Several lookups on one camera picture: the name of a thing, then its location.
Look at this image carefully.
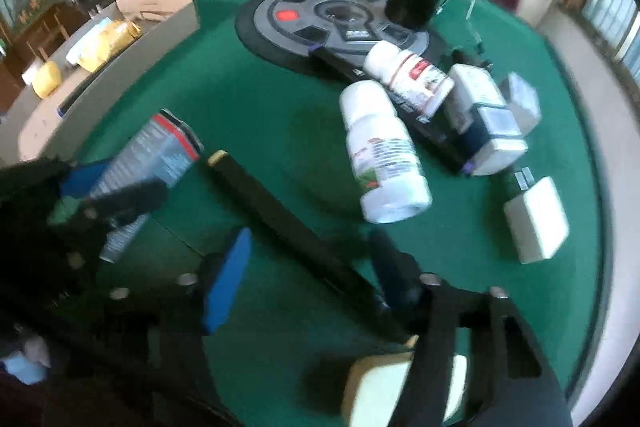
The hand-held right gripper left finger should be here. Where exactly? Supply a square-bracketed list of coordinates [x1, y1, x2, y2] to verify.
[102, 227, 253, 427]

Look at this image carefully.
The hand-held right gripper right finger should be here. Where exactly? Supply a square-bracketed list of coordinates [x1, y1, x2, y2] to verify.
[367, 229, 573, 427]

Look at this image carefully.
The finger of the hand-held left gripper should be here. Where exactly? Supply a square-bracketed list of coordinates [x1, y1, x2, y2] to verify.
[47, 159, 118, 228]
[82, 179, 168, 228]

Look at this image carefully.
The grey box with red band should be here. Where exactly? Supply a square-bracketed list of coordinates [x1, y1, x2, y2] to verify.
[100, 109, 206, 264]

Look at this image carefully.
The yellow sponge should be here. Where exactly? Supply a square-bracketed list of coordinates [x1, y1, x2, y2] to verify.
[31, 61, 63, 100]

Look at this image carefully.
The shallow cardboard box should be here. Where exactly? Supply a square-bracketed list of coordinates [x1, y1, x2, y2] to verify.
[0, 0, 201, 168]

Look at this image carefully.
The large white pill bottle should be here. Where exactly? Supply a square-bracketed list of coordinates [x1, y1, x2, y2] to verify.
[339, 81, 433, 225]

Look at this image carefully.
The golden snack packet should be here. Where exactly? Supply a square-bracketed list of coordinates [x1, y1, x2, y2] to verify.
[77, 21, 143, 72]

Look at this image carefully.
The white rectangular block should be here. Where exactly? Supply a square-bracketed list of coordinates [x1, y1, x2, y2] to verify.
[502, 176, 571, 265]

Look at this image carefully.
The white teal barcode box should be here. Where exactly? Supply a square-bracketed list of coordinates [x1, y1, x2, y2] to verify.
[467, 107, 530, 178]

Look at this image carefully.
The white grey box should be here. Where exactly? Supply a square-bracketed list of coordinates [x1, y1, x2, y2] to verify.
[445, 63, 508, 132]

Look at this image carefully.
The white pill bottle red label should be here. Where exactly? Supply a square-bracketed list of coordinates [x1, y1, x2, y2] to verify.
[362, 41, 456, 115]

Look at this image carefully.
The cream rectangular block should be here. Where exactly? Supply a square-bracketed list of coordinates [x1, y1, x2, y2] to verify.
[340, 349, 468, 427]

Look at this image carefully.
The round grey table console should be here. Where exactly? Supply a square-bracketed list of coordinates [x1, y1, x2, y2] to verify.
[235, 0, 448, 78]

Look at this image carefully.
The barred window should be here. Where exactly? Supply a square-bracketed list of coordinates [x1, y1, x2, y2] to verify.
[565, 0, 640, 88]

